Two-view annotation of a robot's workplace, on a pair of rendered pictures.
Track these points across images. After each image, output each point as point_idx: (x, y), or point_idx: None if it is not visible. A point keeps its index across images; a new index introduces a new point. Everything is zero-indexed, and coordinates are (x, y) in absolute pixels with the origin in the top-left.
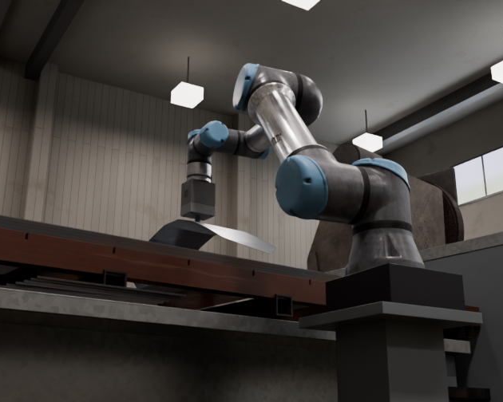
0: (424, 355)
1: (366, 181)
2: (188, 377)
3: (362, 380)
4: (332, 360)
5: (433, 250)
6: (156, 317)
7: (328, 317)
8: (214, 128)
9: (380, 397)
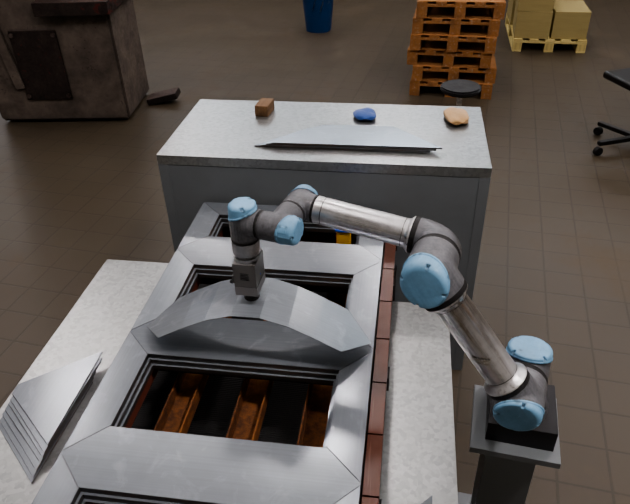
0: None
1: (547, 384)
2: None
3: (509, 468)
4: None
5: (359, 165)
6: None
7: (504, 456)
8: (296, 232)
9: (523, 477)
